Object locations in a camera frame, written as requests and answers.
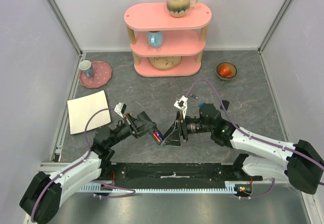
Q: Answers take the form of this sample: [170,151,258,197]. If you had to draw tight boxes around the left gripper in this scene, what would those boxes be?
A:
[107,113,156,147]

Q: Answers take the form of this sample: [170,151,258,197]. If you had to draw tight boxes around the red orange battery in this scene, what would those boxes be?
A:
[153,132,161,143]

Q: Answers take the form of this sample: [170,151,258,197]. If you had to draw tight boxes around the purple battery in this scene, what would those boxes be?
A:
[156,131,163,141]

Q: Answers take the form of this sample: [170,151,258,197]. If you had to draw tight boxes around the black battery cover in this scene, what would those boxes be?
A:
[220,100,230,111]

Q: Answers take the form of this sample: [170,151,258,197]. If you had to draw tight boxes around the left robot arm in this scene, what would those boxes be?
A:
[19,112,157,223]

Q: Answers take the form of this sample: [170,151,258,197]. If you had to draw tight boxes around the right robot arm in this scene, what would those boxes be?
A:
[161,103,323,195]

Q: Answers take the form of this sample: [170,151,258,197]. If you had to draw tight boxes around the beige floral plate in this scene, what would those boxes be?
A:
[148,56,182,70]

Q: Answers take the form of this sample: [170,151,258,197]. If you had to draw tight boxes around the cream square plate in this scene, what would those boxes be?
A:
[67,90,111,135]

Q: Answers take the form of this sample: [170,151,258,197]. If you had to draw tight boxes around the pink dotted plate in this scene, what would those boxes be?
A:
[79,61,112,89]

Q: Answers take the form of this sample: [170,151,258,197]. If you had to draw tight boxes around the pink three-tier shelf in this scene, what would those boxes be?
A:
[124,3,212,77]

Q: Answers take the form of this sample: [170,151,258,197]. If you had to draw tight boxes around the brown patterned bowl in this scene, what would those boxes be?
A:
[216,62,237,81]

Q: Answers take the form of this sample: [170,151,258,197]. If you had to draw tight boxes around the orange cup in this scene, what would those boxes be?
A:
[218,64,233,78]

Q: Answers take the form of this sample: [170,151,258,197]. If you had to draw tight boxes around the grey white mug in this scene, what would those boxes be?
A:
[78,60,95,78]

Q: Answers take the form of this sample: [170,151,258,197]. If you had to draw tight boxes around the light blue mug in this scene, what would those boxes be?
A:
[147,31,163,48]

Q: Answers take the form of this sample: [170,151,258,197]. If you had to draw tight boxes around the beige ceramic mug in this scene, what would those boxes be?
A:
[167,0,199,18]

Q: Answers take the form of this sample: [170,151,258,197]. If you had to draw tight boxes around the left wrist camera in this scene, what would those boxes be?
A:
[114,102,127,118]

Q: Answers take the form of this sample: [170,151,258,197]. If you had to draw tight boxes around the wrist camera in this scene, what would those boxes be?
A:
[174,95,188,119]
[114,102,127,118]

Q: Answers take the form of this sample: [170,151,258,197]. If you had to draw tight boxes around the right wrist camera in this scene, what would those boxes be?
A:
[174,95,188,119]

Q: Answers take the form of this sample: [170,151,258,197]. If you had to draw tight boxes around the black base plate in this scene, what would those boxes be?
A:
[98,163,263,189]

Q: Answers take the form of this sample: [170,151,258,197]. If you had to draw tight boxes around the white cable duct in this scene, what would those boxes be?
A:
[76,182,252,196]

